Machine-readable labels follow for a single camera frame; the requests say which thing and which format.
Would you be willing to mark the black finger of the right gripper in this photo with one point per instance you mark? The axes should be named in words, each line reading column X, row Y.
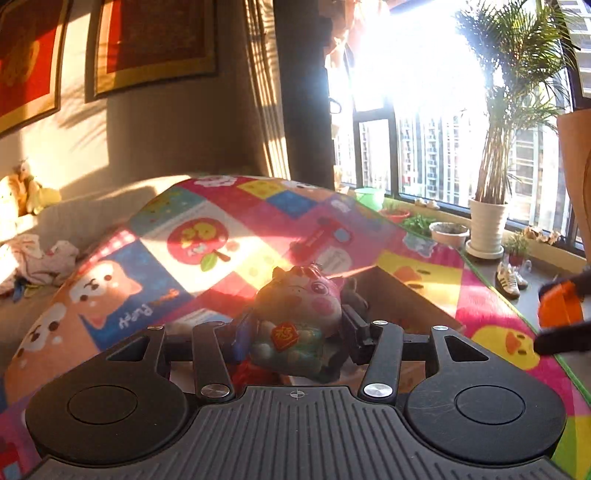
column 581, row 282

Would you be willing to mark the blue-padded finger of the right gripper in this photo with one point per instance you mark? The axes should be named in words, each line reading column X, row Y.
column 566, row 339

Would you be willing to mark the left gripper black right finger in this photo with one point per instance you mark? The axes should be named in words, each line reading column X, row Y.
column 378, row 345

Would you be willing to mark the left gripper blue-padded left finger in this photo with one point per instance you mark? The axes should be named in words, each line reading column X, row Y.
column 215, row 345

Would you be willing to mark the orange toy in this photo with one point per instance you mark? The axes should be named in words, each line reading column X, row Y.
column 559, row 307

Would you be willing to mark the pink pig figurine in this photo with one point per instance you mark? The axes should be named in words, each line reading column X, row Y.
column 297, row 316

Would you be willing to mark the pink cardboard box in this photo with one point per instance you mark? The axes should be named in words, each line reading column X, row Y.
column 389, row 299

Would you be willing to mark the white sneaker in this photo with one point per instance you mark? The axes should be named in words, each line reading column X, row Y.
column 509, row 281

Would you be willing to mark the colourful cartoon play mat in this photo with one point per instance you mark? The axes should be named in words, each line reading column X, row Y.
column 201, row 250

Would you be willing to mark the small grey plant pot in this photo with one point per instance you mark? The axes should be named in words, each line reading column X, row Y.
column 452, row 234

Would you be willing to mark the green plastic bucket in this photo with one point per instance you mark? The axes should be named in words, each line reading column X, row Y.
column 371, row 197

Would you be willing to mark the pink crumpled cloth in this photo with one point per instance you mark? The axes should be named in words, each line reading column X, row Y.
column 22, row 258

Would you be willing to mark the yellow plush toy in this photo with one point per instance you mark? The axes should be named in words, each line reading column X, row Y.
column 35, row 197

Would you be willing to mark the potted palm plant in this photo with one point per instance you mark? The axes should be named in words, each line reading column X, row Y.
column 522, row 47

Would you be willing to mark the tiger plush toy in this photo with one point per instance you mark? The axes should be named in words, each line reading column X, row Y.
column 13, row 202

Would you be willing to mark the red gold framed picture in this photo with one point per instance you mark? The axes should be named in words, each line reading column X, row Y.
column 32, row 41

